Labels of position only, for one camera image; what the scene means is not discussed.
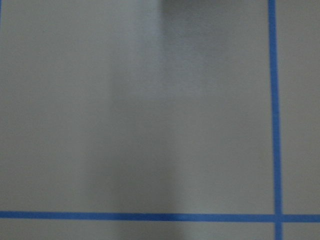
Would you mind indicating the blue tape line lengthwise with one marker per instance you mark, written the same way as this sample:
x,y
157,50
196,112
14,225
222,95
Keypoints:
x,y
275,119

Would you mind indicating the blue tape line crosswise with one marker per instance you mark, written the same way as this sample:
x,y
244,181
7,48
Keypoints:
x,y
164,217

